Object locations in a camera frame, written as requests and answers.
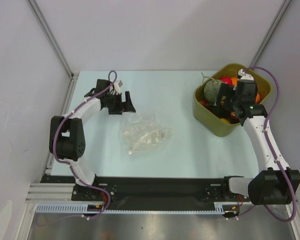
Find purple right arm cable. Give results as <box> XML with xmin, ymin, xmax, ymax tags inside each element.
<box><xmin>227</xmin><ymin>66</ymin><xmax>298</xmax><ymax>223</ymax></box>

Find right aluminium corner post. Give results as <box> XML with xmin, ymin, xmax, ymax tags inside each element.
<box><xmin>249</xmin><ymin>0</ymin><xmax>294</xmax><ymax>67</ymax></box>

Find olive green plastic bin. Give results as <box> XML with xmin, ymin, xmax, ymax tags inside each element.
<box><xmin>193</xmin><ymin>63</ymin><xmax>272</xmax><ymax>137</ymax></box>

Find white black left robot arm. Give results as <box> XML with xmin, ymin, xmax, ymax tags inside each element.
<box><xmin>49</xmin><ymin>79</ymin><xmax>136</xmax><ymax>187</ymax></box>

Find left aluminium corner post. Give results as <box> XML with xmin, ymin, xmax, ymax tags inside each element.
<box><xmin>26</xmin><ymin>0</ymin><xmax>74</xmax><ymax>80</ymax></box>

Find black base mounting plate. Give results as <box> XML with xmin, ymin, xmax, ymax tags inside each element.
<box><xmin>39</xmin><ymin>174</ymin><xmax>282</xmax><ymax>212</ymax></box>

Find aluminium front frame rail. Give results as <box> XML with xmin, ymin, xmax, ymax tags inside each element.
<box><xmin>24</xmin><ymin>182</ymin><xmax>300</xmax><ymax>205</ymax></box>

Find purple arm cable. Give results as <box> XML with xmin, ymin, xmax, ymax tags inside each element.
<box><xmin>36</xmin><ymin>70</ymin><xmax>118</xmax><ymax>227</ymax></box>
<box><xmin>227</xmin><ymin>66</ymin><xmax>298</xmax><ymax>223</ymax></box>

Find orange fake orange rear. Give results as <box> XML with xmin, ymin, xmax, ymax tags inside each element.
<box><xmin>231</xmin><ymin>77</ymin><xmax>238</xmax><ymax>86</ymax></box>

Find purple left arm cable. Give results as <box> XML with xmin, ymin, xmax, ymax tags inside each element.
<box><xmin>36</xmin><ymin>70</ymin><xmax>118</xmax><ymax>227</ymax></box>

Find white slotted cable duct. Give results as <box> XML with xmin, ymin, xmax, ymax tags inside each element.
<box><xmin>36</xmin><ymin>202</ymin><xmax>240</xmax><ymax>215</ymax></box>

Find red fake apple in bin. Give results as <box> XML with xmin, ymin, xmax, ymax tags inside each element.
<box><xmin>220</xmin><ymin>76</ymin><xmax>233</xmax><ymax>86</ymax></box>

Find aluminium corner post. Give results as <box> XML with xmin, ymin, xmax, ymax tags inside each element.
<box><xmin>26</xmin><ymin>0</ymin><xmax>74</xmax><ymax>80</ymax></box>
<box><xmin>249</xmin><ymin>0</ymin><xmax>294</xmax><ymax>67</ymax></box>

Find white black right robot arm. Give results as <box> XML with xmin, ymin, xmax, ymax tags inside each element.
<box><xmin>215</xmin><ymin>80</ymin><xmax>300</xmax><ymax>206</ymax></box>

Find clear zip top bag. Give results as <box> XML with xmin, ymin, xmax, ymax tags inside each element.
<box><xmin>120</xmin><ymin>113</ymin><xmax>172</xmax><ymax>155</ymax></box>

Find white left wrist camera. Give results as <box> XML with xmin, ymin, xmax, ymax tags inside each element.
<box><xmin>112</xmin><ymin>80</ymin><xmax>123</xmax><ymax>95</ymax></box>

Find green netted fake melon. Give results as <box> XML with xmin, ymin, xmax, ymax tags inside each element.
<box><xmin>201</xmin><ymin>73</ymin><xmax>223</xmax><ymax>104</ymax></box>

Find orange fake tangerine right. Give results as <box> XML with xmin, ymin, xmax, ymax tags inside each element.
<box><xmin>255</xmin><ymin>93</ymin><xmax>261</xmax><ymax>104</ymax></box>

